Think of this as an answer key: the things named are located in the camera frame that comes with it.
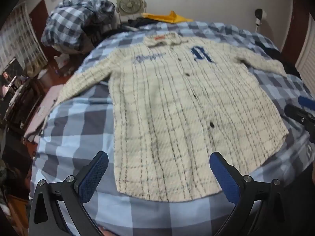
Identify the blue checkered bed blanket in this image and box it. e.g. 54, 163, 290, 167
31, 21, 315, 236

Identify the bundled blue checkered quilt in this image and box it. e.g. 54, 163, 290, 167
41, 0, 116, 54

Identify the beige box fan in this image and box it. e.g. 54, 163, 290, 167
116, 0, 147, 20

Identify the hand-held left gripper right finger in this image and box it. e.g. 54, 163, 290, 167
209, 151, 292, 236

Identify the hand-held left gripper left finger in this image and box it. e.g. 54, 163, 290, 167
29, 151, 109, 236

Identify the dark cloth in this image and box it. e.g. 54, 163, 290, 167
120, 17, 158, 32

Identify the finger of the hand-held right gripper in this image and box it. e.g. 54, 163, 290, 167
297, 95, 315, 110
284, 104, 315, 132

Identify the yellow cloth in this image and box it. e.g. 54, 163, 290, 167
141, 10, 194, 24

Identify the pink floor mat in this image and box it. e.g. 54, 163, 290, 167
23, 84, 66, 140

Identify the white louvered door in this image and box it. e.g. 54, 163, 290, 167
295, 15, 315, 79

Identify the red-brown wooden door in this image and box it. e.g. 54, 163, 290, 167
29, 0, 50, 37

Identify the cream striped knit cardigan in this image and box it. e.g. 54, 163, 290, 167
53, 35, 289, 198

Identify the patterned window curtain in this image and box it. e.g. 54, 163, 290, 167
0, 2, 47, 72

